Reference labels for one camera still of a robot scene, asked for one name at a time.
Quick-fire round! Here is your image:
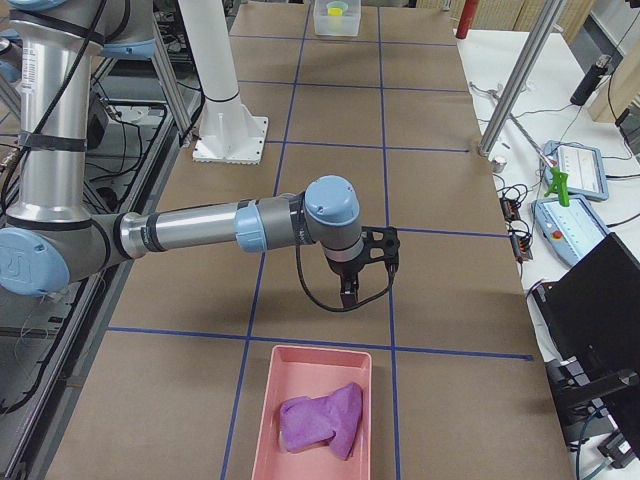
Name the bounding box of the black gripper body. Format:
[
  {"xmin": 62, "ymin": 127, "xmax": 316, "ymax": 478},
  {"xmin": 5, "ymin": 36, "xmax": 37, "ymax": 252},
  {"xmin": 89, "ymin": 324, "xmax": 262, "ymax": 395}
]
[{"xmin": 324, "ymin": 226, "xmax": 400, "ymax": 278}]

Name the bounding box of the purple microfiber cloth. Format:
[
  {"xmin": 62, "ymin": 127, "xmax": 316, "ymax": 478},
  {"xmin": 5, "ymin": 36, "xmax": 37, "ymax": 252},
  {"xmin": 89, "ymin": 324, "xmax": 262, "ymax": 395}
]
[{"xmin": 279, "ymin": 382, "xmax": 363, "ymax": 460}]

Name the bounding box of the translucent plastic storage box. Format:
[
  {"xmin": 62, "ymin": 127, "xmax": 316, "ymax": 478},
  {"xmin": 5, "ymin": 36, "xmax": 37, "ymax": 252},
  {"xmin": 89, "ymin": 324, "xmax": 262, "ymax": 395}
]
[{"xmin": 313, "ymin": 0, "xmax": 361, "ymax": 37}]

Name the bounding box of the pink plastic tray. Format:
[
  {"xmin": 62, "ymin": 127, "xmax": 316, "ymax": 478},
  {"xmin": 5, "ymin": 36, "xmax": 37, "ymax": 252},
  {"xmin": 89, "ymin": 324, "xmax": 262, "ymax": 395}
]
[{"xmin": 252, "ymin": 345, "xmax": 372, "ymax": 479}]

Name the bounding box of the reacher grabber tool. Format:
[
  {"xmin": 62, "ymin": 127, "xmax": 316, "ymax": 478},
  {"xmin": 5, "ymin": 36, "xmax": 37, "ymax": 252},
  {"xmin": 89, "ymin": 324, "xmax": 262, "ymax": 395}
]
[{"xmin": 469, "ymin": 82, "xmax": 570, "ymax": 207}]

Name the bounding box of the blue teach pendant tablet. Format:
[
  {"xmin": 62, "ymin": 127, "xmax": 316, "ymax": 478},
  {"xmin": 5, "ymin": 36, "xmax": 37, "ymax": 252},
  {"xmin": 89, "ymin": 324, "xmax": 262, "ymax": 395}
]
[{"xmin": 543, "ymin": 140, "xmax": 609, "ymax": 201}]

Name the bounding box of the black laptop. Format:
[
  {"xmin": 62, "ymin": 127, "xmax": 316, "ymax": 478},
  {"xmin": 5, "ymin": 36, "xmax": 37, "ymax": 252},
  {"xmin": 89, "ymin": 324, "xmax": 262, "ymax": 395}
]
[{"xmin": 532, "ymin": 233, "xmax": 639, "ymax": 373}]

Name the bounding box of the red cylinder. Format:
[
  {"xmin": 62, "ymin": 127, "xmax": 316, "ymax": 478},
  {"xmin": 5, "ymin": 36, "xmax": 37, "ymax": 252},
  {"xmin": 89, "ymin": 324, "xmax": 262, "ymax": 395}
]
[{"xmin": 456, "ymin": 0, "xmax": 478, "ymax": 40}]

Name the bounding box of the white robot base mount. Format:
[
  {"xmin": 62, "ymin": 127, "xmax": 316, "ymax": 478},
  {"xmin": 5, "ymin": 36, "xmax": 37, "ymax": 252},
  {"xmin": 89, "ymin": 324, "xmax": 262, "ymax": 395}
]
[{"xmin": 179, "ymin": 0, "xmax": 269, "ymax": 165}]

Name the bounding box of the aluminium frame post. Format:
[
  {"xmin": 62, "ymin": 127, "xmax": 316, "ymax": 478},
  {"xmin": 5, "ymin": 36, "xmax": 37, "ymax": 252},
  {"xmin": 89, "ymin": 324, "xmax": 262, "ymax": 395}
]
[{"xmin": 478, "ymin": 0, "xmax": 566, "ymax": 157}]

